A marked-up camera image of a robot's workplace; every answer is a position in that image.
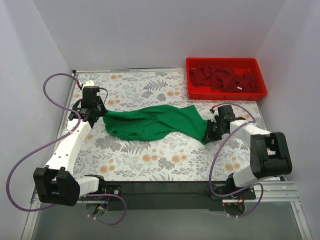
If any green t shirt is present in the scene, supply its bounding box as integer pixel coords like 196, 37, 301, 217
102, 104, 207, 145

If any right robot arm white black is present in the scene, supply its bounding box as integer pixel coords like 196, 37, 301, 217
203, 103, 293, 199

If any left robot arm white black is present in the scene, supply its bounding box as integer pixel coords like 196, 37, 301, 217
33, 80, 107, 206

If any dark red t shirt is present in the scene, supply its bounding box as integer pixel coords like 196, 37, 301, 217
190, 65, 257, 93

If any red plastic bin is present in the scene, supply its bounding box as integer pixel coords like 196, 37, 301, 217
186, 57, 267, 101

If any floral patterned table mat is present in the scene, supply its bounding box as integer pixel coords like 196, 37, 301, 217
73, 71, 250, 181

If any black front crossbar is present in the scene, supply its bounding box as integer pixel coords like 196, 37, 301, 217
106, 181, 224, 212

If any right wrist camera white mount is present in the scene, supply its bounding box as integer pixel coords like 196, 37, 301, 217
210, 106, 220, 122

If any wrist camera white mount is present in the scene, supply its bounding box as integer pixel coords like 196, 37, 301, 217
77, 80, 95, 90
210, 106, 220, 122

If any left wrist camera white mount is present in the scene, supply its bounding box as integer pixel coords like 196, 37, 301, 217
77, 80, 95, 90

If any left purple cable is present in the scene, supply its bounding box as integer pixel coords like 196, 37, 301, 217
5, 73, 128, 225

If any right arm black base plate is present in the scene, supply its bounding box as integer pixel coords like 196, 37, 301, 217
204, 182, 256, 202

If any aluminium frame rail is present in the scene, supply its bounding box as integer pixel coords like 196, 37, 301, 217
36, 177, 300, 206

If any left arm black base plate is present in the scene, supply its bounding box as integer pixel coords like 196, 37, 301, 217
79, 184, 123, 201

